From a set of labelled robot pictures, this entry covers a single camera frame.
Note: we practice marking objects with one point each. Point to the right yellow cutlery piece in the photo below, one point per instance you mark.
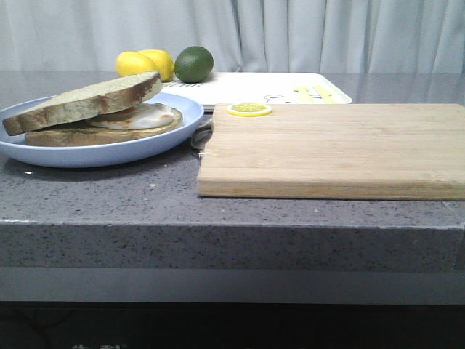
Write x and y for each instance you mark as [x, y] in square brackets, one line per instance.
[325, 94]

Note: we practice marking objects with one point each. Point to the left yellow cutlery piece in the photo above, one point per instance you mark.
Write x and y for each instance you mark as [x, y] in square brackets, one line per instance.
[303, 96]

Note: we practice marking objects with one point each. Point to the green lime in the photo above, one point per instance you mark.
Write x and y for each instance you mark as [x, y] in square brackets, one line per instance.
[193, 64]

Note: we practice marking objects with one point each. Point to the light blue round plate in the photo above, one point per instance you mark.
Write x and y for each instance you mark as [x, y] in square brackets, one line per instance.
[108, 154]

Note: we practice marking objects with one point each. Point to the yellow cutlery piece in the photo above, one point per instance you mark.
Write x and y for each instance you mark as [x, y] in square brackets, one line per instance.
[303, 96]
[325, 94]

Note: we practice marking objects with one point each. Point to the white curtain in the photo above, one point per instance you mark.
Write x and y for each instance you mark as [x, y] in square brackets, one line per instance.
[274, 36]

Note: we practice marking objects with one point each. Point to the front yellow lemon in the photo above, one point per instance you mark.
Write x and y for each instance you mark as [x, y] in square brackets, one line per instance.
[131, 62]

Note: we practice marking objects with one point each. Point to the rear yellow lemon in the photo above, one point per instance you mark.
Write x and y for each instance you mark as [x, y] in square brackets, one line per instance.
[162, 60]

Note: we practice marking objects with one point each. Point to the yellow lemon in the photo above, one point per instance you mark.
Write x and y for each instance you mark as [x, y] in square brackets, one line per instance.
[131, 62]
[162, 60]

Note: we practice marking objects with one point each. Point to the white rectangular tray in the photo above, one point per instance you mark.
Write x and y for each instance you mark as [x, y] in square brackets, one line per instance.
[269, 88]

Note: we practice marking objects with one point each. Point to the bread slice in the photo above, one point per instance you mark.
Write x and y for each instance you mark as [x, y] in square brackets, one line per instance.
[80, 133]
[84, 103]

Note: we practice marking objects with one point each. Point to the metal cutting board handle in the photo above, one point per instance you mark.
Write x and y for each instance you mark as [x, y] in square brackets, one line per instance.
[199, 139]

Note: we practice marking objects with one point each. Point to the wooden cutting board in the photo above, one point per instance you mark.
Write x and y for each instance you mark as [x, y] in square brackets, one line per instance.
[409, 151]

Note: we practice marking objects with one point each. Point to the fried egg with yolk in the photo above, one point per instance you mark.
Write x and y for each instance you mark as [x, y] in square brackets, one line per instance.
[143, 116]

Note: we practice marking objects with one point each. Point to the lemon slice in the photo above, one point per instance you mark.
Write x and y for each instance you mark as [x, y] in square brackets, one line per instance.
[249, 109]

